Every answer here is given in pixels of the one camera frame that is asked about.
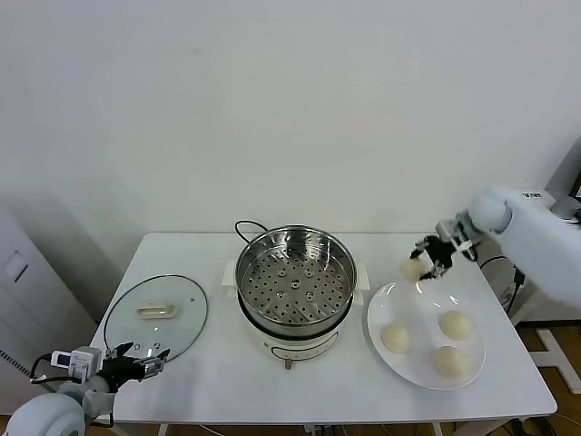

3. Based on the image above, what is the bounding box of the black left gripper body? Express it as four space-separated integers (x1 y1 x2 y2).
102 355 145 392

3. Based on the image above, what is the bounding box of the black cooker power cord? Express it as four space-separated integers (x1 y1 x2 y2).
234 220 270 250

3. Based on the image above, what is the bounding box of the white steamed baozi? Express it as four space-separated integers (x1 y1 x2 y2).
379 322 415 354
399 257 428 282
438 311 476 342
429 346 470 379

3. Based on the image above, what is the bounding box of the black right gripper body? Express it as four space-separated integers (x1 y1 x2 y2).
428 235 458 273

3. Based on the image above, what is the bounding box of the grey monitor stand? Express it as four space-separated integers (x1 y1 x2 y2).
548 195 581 223

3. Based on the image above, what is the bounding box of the white desk foot frame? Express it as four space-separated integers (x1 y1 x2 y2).
535 327 581 396

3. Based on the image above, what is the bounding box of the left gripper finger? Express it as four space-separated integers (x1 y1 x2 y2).
105 342 134 362
138 348 172 382

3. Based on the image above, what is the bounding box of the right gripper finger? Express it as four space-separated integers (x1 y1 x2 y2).
416 266 450 283
409 235 436 261

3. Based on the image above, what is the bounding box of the perforated steel steamer basket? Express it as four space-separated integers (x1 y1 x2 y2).
223 224 371 340

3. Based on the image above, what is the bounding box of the white round plate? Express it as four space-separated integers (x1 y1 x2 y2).
366 280 487 391

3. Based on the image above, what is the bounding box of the white cabinet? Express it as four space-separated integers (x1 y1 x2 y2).
0 199 100 417

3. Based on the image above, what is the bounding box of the grey computer monitor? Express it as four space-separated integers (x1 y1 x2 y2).
544 138 581 201

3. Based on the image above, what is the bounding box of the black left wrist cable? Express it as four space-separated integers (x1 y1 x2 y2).
29 354 69 392

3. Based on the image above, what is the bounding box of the glass lid with cream handle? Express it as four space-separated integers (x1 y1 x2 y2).
103 273 210 368

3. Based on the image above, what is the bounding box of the black power adapter cable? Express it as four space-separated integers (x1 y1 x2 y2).
479 255 525 319

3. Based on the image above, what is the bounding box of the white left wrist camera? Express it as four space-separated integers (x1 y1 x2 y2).
50 346 104 382

